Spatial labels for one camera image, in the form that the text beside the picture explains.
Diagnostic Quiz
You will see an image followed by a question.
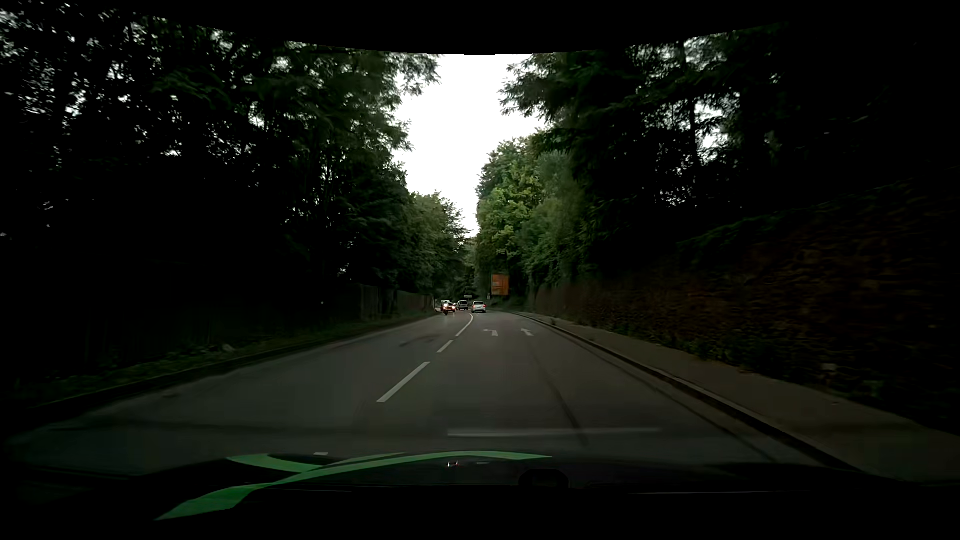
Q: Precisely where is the grey asphalt road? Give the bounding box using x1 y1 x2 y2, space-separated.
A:
15 310 856 478

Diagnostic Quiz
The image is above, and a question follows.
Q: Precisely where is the row of trees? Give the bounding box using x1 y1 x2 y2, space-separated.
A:
0 7 470 376
474 22 960 301

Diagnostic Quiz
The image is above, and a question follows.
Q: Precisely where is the car's own bonnet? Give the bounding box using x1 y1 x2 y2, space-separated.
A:
0 450 960 526

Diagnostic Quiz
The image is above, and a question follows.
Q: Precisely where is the grass verge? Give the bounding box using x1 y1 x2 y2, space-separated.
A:
15 311 440 421

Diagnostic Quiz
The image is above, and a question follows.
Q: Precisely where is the grey pavement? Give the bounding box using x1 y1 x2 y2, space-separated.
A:
517 311 960 481

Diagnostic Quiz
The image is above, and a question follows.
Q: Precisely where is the stone retaining wall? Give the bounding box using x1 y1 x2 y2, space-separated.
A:
528 176 960 429

